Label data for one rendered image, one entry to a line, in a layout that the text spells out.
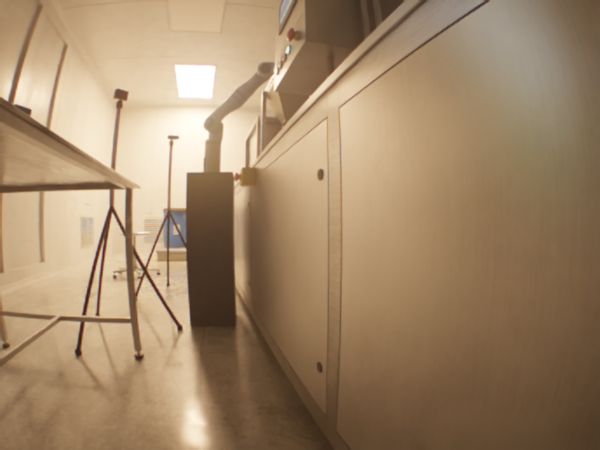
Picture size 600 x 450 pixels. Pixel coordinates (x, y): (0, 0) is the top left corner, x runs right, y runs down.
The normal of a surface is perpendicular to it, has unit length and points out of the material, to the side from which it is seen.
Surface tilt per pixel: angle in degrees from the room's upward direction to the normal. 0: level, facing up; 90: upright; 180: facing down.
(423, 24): 90
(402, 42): 90
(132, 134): 90
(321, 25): 90
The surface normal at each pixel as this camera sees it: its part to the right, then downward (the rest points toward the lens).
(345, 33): 0.30, 0.00
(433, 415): -0.95, 0.00
